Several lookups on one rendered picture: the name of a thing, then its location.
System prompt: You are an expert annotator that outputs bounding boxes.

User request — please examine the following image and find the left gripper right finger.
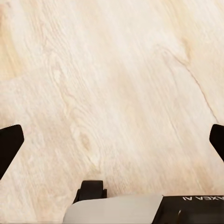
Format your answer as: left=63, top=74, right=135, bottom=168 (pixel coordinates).
left=209, top=124, right=224, bottom=162

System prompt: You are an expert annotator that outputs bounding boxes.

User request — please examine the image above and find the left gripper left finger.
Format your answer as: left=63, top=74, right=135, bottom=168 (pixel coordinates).
left=0, top=124, right=24, bottom=180

